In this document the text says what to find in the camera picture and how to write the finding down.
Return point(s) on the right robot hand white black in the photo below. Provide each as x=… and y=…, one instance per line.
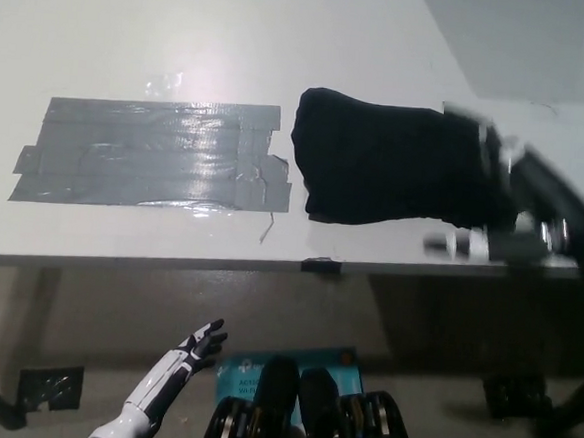
x=546, y=242

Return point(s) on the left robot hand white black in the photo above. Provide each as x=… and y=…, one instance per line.
x=182, y=361

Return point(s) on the black t-shirt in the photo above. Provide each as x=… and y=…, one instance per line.
x=391, y=161

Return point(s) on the black floor tape patch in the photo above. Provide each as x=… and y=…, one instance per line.
x=52, y=387
x=515, y=397

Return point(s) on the teal cardboard box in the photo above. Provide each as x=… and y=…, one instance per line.
x=324, y=362

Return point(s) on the grey table leg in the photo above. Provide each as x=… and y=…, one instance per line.
x=32, y=316

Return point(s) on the small black tape strip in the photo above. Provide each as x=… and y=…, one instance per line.
x=321, y=265

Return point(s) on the clear tape piece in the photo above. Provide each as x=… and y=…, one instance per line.
x=165, y=84

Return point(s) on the grey duct tape patch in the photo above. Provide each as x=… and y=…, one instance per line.
x=146, y=158

